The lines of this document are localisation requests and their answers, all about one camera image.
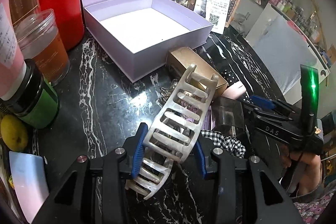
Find pink round compact case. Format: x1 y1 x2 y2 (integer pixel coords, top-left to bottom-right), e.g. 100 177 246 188
222 81 246 100

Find pearl white hair claw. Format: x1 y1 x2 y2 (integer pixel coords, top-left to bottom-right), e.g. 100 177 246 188
125 64 219 200

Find black white checkered scrunchie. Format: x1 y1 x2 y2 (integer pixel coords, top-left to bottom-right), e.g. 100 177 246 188
201 130 246 159

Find smoky transparent plastic case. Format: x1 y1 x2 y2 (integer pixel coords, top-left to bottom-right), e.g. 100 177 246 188
211 97 245 136

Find black polka dot scrunchie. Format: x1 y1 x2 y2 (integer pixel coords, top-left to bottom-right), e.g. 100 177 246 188
220 69 239 87

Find gold rectangular box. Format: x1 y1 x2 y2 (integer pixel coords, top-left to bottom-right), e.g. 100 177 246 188
166 47 228 98

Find purple small carton box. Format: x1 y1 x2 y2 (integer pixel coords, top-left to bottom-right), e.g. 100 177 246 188
187 105 213 131

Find person right hand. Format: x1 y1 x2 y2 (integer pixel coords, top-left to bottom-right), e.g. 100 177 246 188
280 144 322 196

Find light blue cushion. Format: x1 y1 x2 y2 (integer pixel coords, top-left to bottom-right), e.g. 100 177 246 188
246 15 323 104

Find lavender open gift box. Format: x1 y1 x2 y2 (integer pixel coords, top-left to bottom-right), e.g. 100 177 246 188
82 0 213 82

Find green label dark jar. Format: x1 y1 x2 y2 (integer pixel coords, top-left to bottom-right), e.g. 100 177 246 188
7 59 59 129

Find blue pink gradient card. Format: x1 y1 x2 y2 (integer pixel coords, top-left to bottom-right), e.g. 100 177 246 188
9 151 49 223

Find yellow lemon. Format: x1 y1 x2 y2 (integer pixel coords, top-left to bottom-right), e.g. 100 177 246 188
1 114 29 152

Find clear jar amber contents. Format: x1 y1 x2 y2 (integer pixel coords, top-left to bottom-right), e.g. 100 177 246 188
15 9 70 86

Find pink paper cup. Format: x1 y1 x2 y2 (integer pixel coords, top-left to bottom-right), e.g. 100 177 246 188
0 0 27 101

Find red cylindrical canister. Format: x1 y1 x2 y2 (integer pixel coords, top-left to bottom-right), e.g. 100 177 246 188
39 0 84 51

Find metal key ring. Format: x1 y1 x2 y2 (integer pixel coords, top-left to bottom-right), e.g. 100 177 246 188
156 78 181 109

